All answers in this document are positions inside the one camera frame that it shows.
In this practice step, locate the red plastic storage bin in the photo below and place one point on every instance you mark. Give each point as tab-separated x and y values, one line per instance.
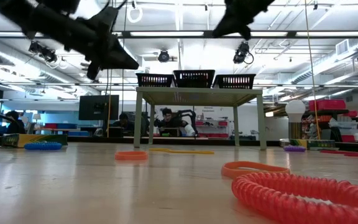
326	105

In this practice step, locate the white bulb table lamp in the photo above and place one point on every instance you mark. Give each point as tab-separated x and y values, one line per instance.
295	109

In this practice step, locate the small black ceiling camera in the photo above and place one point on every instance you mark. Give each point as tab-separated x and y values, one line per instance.
163	56

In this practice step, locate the black overhead rig beam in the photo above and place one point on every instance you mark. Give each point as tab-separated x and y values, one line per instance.
210	34

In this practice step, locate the yellow rubber band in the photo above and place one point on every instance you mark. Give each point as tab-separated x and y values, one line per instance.
191	152

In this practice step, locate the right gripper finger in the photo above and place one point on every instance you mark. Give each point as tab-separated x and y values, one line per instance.
228	22
228	31

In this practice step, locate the orange rubber band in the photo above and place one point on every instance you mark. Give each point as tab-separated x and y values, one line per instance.
238	173
130	157

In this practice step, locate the black ceiling camera cluster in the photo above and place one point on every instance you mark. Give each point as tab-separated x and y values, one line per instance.
42	51

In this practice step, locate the green perforated metal shelf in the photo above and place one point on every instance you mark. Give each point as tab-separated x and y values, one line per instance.
197	96

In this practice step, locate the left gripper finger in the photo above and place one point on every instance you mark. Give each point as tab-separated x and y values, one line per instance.
117	49
113	63

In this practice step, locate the person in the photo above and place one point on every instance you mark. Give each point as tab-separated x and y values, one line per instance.
15	121
169	119
124	123

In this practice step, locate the small white desk lamp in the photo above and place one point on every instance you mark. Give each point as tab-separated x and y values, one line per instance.
36	117

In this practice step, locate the red rubber band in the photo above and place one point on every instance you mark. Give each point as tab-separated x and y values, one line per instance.
353	154

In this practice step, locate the black slotted plastic basket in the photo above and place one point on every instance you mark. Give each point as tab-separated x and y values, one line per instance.
154	80
235	81
194	79

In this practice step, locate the yellow green crayon box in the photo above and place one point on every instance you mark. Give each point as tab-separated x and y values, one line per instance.
319	144
36	140

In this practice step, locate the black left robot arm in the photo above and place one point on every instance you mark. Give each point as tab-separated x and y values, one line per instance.
36	21

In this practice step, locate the black monitor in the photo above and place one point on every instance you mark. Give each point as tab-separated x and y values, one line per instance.
98	107

